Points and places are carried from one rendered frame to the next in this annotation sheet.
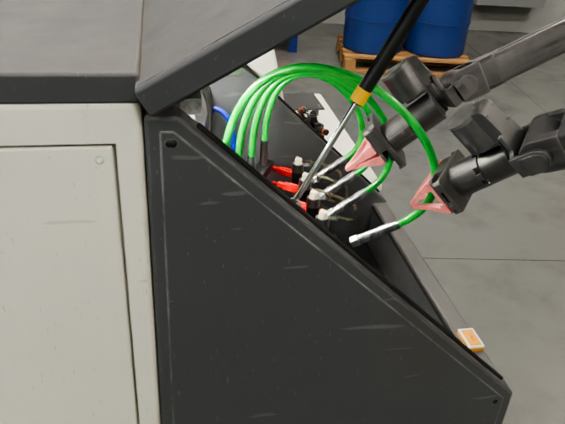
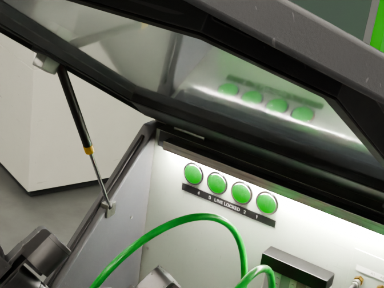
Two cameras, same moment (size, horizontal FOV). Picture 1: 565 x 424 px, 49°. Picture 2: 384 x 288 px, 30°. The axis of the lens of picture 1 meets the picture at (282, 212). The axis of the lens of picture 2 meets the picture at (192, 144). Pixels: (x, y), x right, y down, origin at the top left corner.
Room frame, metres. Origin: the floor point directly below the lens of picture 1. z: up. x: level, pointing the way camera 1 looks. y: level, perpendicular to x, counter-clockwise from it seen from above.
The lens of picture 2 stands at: (1.72, -0.89, 2.03)
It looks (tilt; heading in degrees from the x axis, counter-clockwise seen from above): 23 degrees down; 133
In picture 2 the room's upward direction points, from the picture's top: 8 degrees clockwise
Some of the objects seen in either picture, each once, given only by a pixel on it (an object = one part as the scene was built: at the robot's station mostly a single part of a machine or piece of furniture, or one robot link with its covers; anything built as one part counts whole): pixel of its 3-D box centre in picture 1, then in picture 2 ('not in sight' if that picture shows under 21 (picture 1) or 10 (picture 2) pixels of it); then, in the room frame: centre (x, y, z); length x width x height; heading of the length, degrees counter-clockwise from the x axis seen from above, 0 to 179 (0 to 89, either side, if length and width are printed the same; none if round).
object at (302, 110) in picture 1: (309, 119); not in sight; (1.79, -0.07, 1.01); 0.23 x 0.11 x 0.06; 12
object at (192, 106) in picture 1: (182, 47); (276, 186); (0.98, 0.18, 1.43); 0.54 x 0.03 x 0.02; 12
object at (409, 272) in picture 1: (418, 301); not in sight; (1.09, -0.31, 0.87); 0.62 x 0.04 x 0.16; 12
